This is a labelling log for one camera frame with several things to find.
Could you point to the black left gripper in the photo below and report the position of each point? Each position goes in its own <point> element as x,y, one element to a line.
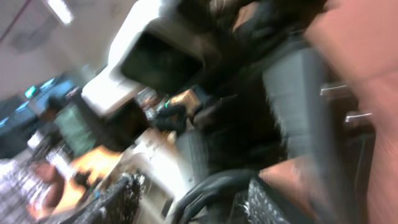
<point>319,119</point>

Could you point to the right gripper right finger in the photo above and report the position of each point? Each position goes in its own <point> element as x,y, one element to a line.
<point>261,204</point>

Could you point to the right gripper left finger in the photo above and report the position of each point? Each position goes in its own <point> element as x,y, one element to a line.
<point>118,205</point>

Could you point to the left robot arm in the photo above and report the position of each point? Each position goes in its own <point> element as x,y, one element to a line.
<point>238,96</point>

